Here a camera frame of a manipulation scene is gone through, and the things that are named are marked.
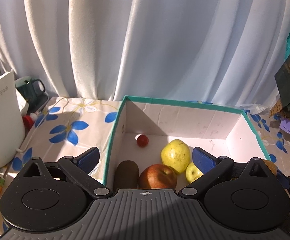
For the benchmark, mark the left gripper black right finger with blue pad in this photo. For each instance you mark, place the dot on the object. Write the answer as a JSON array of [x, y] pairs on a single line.
[[215, 170]]

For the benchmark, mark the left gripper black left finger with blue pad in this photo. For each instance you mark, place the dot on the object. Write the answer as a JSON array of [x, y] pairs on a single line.
[[77, 170]]

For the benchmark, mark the brown kiwi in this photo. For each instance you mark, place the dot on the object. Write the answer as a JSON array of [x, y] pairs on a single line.
[[126, 175], [271, 166]]

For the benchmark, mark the red apple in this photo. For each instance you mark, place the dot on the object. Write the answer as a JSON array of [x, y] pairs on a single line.
[[157, 176]]

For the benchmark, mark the cherry tomato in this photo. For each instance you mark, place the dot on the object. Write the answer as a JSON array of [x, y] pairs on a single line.
[[142, 140]]

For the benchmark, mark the small yellow pear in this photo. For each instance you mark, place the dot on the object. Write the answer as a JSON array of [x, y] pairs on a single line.
[[192, 173]]

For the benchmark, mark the large yellow pear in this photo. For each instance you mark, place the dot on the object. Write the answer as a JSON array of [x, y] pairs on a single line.
[[176, 154]]

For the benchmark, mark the floral tablecloth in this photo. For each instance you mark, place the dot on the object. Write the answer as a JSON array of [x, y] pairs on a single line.
[[41, 203]]

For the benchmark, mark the small red object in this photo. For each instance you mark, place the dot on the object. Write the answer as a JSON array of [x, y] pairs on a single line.
[[28, 122]]

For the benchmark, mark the teal cardboard box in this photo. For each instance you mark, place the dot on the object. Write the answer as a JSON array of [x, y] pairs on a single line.
[[217, 129]]

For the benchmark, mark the white appliance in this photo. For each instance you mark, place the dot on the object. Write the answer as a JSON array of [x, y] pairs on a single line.
[[12, 130]]

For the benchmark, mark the dark green mug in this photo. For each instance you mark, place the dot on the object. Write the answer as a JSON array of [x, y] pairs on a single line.
[[33, 91]]

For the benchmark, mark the white curtain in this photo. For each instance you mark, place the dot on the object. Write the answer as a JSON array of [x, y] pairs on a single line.
[[220, 51]]

